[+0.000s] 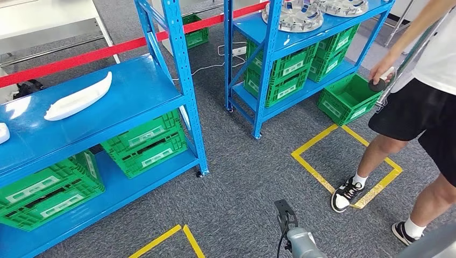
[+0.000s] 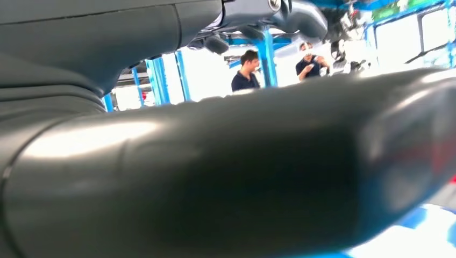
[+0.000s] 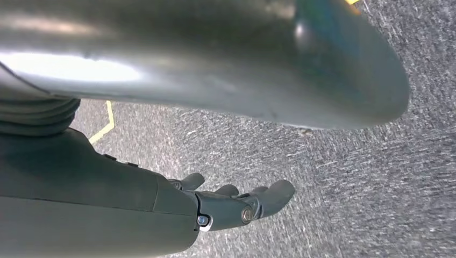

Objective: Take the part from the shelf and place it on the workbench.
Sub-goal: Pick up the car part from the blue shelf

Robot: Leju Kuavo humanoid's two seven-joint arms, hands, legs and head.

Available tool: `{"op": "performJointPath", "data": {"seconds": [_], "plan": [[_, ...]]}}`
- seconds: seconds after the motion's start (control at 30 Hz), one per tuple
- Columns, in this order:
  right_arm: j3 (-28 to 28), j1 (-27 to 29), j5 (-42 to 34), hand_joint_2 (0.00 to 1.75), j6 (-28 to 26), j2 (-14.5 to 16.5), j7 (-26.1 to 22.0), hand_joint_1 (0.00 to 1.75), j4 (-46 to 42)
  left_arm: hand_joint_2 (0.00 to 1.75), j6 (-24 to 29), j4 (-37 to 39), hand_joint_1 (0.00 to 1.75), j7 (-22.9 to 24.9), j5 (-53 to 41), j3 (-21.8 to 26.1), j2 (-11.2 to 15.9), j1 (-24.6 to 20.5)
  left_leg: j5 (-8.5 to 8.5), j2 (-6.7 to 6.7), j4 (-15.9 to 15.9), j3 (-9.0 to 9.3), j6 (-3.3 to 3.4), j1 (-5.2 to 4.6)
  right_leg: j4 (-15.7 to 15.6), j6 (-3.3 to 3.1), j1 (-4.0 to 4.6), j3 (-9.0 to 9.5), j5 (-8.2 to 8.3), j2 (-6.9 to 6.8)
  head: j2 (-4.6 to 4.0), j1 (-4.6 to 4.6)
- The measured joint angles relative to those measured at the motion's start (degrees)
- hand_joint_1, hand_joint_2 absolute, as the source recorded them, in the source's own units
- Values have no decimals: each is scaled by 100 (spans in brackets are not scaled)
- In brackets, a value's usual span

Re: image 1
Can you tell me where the person's right hand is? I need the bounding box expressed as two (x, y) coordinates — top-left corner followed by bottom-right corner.
(368, 54), (397, 85)

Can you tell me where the black and white handheld remote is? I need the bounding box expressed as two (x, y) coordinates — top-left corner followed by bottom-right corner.
(368, 67), (396, 94)

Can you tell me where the white moulded plastic part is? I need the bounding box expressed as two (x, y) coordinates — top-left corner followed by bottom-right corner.
(0, 123), (11, 145)
(44, 71), (113, 122)

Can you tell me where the blue steel shelf rack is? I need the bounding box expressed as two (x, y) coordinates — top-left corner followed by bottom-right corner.
(0, 0), (210, 258)
(223, 0), (396, 140)

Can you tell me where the green plastic crate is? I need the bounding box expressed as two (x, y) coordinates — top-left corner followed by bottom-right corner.
(113, 133), (189, 180)
(244, 67), (310, 109)
(101, 109), (184, 157)
(316, 74), (382, 127)
(315, 24), (360, 61)
(246, 39), (319, 84)
(0, 151), (99, 211)
(0, 178), (106, 232)
(182, 14), (210, 50)
(308, 46), (350, 83)

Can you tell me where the person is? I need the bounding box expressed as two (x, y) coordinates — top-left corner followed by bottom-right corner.
(330, 0), (456, 247)

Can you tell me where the silver wheel hubcap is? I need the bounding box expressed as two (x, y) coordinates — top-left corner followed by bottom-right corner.
(261, 0), (324, 34)
(315, 0), (369, 18)

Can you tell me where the yellow floor tape square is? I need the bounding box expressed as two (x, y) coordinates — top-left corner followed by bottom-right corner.
(291, 123), (404, 210)
(128, 224), (206, 258)

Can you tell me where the person's right foot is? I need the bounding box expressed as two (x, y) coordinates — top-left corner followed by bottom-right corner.
(330, 176), (366, 213)

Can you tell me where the person's foot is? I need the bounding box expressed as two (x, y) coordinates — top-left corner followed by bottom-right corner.
(330, 176), (366, 213)
(391, 220), (426, 247)

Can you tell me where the person's left foot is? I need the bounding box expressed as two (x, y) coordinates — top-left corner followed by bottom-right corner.
(391, 220), (426, 247)

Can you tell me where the red barrier belt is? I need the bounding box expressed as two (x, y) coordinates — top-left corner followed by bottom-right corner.
(0, 1), (269, 89)

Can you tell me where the white top table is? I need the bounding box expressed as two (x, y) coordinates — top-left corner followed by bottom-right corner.
(0, 0), (121, 69)

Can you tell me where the black bag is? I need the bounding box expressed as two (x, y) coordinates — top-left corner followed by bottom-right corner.
(13, 78), (46, 101)

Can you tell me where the chrome stanchion post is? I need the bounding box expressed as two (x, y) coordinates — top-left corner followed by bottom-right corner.
(374, 10), (451, 114)

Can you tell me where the white power strip cable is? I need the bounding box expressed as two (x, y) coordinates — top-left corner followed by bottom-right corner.
(172, 41), (247, 82)

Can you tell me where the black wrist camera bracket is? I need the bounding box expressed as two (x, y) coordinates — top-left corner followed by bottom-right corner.
(273, 199), (299, 252)

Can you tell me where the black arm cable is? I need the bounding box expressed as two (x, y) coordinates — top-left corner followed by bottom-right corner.
(276, 219), (290, 258)

